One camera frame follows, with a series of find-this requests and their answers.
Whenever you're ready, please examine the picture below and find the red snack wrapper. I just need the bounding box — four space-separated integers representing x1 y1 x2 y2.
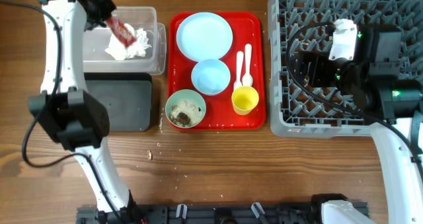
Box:
106 17 136 48

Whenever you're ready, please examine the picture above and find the yellow plastic cup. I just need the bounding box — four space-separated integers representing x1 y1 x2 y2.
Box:
231 86 259 116

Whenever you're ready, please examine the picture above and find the green bowl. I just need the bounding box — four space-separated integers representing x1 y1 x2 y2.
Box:
165 89 207 129

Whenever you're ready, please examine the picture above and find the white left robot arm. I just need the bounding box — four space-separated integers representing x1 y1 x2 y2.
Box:
28 0 143 223

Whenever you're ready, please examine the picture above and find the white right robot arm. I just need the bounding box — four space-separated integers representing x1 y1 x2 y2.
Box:
285 19 422 223

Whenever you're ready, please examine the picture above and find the grey dishwasher rack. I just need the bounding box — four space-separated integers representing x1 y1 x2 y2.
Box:
268 0 422 138

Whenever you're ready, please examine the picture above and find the clear plastic waste bin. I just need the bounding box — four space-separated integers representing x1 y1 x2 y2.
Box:
83 7 167 75

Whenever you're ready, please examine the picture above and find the black food waste tray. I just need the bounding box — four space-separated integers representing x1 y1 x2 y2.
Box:
85 73 153 132

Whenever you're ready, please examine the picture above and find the crumpled white tissue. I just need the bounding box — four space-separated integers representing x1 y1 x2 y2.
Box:
104 23 152 61

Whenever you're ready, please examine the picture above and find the white plastic spoon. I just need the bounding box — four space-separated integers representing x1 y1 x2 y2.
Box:
242 44 253 87

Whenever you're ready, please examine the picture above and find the white plastic fork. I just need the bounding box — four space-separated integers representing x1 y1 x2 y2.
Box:
233 51 244 91

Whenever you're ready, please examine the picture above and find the red serving tray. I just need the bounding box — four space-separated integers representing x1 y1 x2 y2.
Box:
168 12 266 131

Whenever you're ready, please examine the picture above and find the light blue bowl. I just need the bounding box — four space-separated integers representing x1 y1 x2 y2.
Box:
191 59 231 96

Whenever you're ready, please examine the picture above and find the light blue plate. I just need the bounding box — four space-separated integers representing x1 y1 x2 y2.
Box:
176 12 233 62

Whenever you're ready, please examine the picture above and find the food crumb on table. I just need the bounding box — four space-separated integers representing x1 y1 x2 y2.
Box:
147 150 153 160

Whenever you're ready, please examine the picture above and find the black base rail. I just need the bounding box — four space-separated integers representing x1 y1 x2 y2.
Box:
75 201 369 224

